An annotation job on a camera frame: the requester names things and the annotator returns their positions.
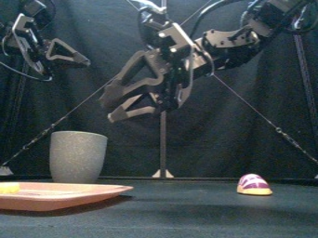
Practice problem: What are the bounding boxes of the vertical metal frame post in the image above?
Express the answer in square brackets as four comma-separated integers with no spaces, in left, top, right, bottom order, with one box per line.
[149,111,175,179]

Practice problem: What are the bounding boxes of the purple yellow toy fries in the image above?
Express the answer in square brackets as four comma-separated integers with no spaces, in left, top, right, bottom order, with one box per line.
[236,173,273,196]

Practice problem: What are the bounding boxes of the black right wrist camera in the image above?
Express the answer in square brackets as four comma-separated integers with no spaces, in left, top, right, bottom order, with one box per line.
[137,5,172,33]

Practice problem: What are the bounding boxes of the pink plate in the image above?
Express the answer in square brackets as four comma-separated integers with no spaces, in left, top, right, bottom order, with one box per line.
[0,181,135,213]

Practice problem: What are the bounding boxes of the yellow toy food piece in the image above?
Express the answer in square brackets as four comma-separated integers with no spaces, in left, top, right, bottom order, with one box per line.
[0,181,21,195]

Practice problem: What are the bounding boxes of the dark side frame post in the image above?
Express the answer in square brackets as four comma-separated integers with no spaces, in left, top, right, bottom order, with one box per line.
[291,33,318,139]

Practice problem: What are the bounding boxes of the grey speckled cup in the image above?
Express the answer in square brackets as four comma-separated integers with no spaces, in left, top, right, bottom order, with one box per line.
[48,130,109,184]

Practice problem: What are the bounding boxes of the diagonal brace wire with turnbuckle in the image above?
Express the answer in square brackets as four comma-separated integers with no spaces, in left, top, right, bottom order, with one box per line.
[212,73,318,165]
[0,75,118,168]

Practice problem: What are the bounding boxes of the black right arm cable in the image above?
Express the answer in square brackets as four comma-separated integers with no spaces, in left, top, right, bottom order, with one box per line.
[188,0,252,40]

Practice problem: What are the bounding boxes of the black cloth backdrop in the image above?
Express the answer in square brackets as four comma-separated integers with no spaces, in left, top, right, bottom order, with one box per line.
[0,0,318,181]

